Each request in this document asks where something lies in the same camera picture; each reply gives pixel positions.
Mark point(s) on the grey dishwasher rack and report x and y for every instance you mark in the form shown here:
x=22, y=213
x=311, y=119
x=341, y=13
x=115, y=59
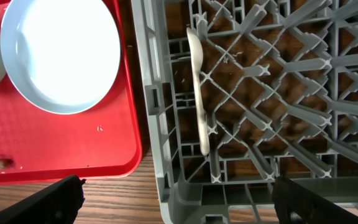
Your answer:
x=279, y=84

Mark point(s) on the white plastic spoon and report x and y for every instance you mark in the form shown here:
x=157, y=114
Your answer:
x=196, y=55

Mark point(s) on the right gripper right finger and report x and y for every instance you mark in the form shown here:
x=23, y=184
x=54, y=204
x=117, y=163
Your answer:
x=296, y=204

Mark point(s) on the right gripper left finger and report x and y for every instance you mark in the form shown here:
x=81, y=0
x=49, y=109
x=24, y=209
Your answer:
x=57, y=203

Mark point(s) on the light blue plate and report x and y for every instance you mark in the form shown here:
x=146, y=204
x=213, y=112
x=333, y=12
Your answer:
x=62, y=56

